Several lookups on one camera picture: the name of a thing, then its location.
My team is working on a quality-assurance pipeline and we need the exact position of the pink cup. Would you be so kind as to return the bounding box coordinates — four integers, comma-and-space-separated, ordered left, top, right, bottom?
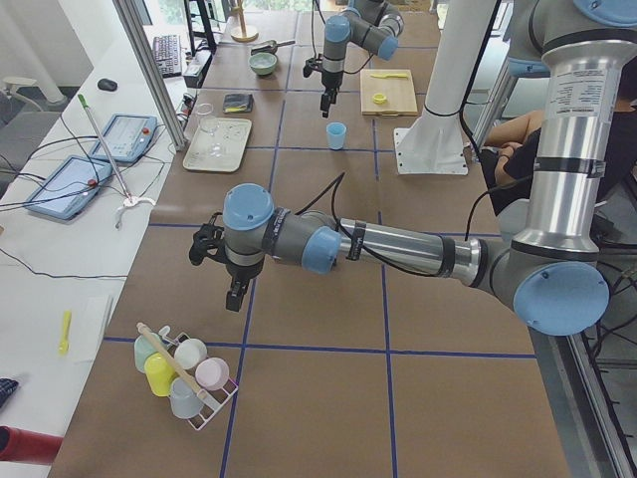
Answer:
195, 358, 230, 390

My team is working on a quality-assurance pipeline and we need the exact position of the seated person black shirt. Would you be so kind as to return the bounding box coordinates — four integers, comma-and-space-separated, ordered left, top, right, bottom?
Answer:
485, 92, 636, 214

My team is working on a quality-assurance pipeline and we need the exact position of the light blue plastic cup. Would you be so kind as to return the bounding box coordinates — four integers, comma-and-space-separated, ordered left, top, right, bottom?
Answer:
325, 121, 347, 150

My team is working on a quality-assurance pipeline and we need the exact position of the black keyboard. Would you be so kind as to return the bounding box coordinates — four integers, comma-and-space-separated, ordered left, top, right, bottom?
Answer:
151, 35, 182, 78

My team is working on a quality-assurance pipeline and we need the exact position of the grey folded cloth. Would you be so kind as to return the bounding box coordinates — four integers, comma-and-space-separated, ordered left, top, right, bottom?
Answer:
222, 93, 254, 114

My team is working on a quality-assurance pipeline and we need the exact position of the near teach pendant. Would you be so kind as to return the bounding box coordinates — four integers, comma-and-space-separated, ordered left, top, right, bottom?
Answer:
24, 155, 112, 221

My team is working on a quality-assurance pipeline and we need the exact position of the aluminium frame post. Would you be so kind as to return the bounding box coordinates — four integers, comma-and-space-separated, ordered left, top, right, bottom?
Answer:
112, 0, 187, 151

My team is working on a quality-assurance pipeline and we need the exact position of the mint green cup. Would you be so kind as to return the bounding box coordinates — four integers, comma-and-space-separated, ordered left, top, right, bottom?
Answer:
133, 335, 156, 373

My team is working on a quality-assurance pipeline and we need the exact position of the cream bear tray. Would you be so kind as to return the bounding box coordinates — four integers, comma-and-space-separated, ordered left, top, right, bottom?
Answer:
182, 119, 252, 173

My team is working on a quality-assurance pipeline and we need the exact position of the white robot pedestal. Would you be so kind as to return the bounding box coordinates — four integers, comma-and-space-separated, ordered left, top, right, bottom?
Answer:
394, 0, 500, 175

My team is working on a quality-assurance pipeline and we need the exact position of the grey blue cup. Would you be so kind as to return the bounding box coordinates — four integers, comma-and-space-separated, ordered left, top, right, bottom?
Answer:
169, 377, 203, 419

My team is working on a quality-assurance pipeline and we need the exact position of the yellow spoon on desk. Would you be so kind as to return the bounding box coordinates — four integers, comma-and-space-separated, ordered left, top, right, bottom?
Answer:
58, 310, 72, 356

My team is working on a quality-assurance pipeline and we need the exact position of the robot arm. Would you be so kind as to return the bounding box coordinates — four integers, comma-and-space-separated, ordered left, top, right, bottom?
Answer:
319, 0, 404, 118
218, 1, 636, 336

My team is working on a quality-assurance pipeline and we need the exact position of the yellow cup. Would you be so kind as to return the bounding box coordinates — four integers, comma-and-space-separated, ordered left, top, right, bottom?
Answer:
143, 353, 177, 397

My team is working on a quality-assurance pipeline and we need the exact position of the wooden cutting board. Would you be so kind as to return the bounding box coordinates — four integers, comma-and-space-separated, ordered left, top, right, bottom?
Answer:
359, 69, 418, 117

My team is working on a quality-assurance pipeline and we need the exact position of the black computer mouse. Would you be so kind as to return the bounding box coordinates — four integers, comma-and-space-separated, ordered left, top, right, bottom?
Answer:
97, 78, 118, 92

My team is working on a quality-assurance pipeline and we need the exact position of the yellow plastic knife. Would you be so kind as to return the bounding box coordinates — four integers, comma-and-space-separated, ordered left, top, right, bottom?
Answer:
369, 72, 409, 79

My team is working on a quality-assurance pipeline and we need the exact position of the wine glass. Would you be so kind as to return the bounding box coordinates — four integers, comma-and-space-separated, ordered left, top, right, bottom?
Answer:
194, 103, 225, 157

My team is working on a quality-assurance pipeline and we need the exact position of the teach pendant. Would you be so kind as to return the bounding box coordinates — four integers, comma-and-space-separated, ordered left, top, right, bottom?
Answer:
102, 114, 158, 164
24, 155, 112, 221

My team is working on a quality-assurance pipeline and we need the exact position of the green bowl of ice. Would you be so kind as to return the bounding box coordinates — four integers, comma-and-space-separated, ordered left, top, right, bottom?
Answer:
249, 52, 278, 77

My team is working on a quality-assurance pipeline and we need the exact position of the green tipped metal rod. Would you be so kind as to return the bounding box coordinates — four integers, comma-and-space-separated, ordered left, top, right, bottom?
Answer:
78, 94, 133, 207

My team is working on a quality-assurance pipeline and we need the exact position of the half lemon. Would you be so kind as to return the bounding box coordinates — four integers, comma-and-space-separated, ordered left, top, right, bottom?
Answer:
372, 93, 387, 105

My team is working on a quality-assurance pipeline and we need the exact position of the metal ice scoop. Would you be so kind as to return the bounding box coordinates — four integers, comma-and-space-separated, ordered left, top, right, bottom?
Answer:
251, 39, 296, 55

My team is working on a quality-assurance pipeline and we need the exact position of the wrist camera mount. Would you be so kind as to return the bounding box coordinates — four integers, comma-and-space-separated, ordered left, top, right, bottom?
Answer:
188, 212, 228, 266
303, 55, 322, 79

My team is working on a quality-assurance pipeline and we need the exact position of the white cup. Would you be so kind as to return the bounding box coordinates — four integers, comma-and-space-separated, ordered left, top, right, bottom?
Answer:
174, 339, 207, 370

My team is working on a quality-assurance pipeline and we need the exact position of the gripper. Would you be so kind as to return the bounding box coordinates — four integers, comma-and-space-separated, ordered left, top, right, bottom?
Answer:
320, 72, 342, 119
225, 261, 264, 312

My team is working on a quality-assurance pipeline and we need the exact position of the white wire cup rack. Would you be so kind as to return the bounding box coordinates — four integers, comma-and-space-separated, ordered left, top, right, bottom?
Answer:
158, 326, 238, 431

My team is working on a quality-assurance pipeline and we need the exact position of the far teach pendant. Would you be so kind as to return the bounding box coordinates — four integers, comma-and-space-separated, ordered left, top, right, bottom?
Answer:
102, 114, 158, 164

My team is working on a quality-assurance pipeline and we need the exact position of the wooden mug tree stand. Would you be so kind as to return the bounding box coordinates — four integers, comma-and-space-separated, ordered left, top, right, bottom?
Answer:
230, 0, 259, 43

